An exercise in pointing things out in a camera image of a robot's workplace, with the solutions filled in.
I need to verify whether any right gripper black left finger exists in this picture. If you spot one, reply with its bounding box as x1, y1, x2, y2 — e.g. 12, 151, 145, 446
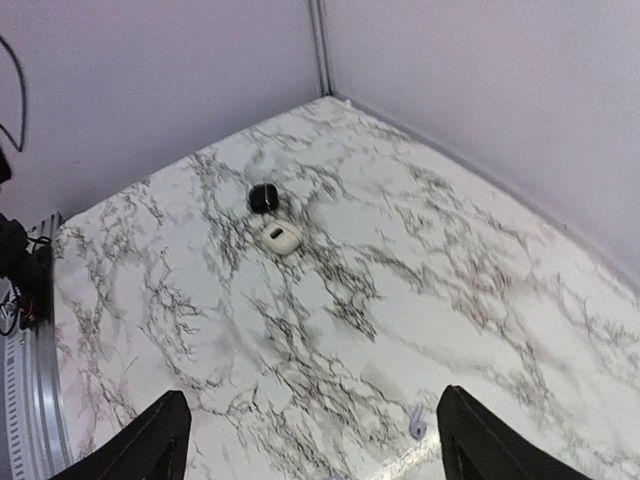
55, 390, 191, 480

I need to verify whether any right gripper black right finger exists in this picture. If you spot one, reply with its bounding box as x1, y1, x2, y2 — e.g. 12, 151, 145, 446
436, 385, 586, 480

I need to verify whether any beige earbud charging case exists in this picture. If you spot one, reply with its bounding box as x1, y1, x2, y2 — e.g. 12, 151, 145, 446
261, 220, 302, 256

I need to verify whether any black earbud charging case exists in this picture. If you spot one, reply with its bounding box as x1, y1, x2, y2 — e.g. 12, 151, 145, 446
247, 183, 280, 215

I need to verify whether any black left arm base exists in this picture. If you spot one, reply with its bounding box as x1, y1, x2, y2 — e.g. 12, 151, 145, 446
1, 215, 53, 337

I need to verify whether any lavender wireless earbud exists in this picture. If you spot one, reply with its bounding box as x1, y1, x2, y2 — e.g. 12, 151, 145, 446
408, 405, 427, 441

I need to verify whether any aluminium front frame rail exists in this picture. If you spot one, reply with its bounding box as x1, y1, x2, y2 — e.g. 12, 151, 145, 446
0, 212, 76, 480

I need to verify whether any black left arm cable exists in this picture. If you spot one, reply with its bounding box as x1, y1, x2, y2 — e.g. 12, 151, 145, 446
0, 34, 29, 154

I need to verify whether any left aluminium corner post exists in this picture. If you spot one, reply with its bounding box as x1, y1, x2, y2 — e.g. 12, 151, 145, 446
308, 0, 335, 96

